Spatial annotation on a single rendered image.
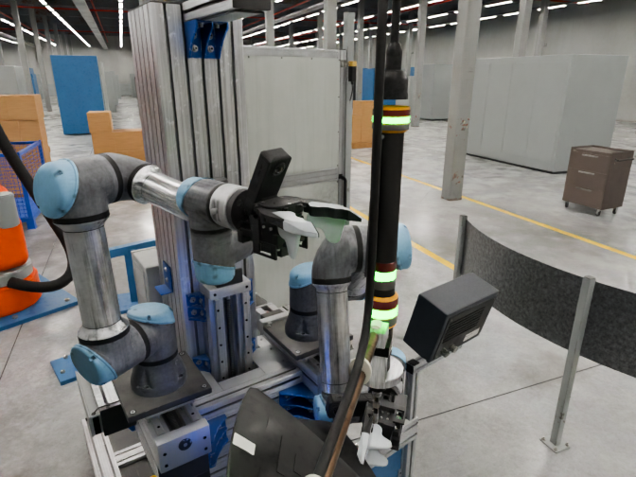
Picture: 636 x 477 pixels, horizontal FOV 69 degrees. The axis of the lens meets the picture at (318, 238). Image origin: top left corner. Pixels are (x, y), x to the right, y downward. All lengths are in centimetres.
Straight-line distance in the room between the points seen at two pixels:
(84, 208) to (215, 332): 60
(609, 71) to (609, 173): 403
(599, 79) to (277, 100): 893
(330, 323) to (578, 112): 978
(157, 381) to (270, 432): 73
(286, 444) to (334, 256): 51
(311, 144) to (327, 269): 175
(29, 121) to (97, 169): 735
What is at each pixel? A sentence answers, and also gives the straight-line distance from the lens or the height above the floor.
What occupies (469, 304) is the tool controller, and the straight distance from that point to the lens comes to 142.
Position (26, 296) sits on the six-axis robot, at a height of 14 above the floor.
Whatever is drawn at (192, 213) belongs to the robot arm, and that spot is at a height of 162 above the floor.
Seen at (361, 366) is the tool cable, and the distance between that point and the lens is 50.
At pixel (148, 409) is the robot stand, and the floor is 104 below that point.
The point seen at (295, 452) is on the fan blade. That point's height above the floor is 137.
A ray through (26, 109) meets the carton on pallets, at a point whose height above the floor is 139.
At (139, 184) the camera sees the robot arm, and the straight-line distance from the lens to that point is 113.
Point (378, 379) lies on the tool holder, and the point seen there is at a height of 147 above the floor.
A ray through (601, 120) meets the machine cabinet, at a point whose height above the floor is 102.
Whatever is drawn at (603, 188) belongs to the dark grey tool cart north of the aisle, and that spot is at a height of 41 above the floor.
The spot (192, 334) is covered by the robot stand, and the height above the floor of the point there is 107.
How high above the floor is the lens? 185
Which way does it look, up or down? 19 degrees down
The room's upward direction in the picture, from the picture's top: straight up
